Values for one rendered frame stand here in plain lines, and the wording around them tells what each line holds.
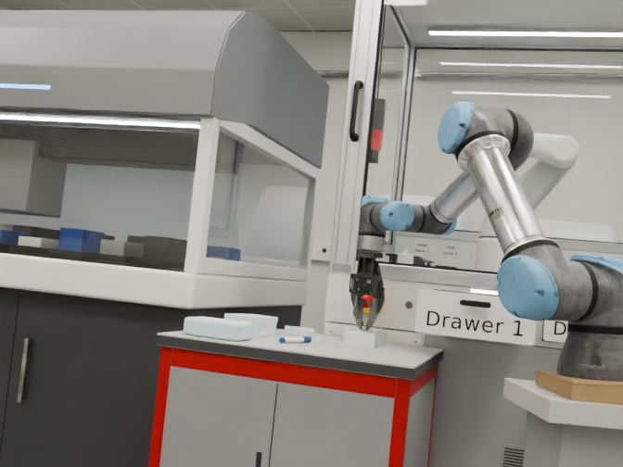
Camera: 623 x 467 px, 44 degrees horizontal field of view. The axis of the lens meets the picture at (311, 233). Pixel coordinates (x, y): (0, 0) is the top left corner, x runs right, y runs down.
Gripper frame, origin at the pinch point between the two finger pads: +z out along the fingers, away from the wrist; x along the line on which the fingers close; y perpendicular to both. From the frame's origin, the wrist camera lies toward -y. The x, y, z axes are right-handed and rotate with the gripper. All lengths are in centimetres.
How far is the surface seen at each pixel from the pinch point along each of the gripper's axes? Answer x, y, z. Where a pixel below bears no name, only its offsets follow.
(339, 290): -14.0, -18.9, -8.4
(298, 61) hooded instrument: -53, -64, -93
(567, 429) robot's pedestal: 54, 57, 11
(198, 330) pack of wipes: -30.3, 39.2, 3.6
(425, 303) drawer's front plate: 18.4, 13.0, -8.0
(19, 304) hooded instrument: -112, 5, 6
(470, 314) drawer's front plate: 29.7, 12.4, -6.5
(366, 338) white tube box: 2.9, 7.9, 2.9
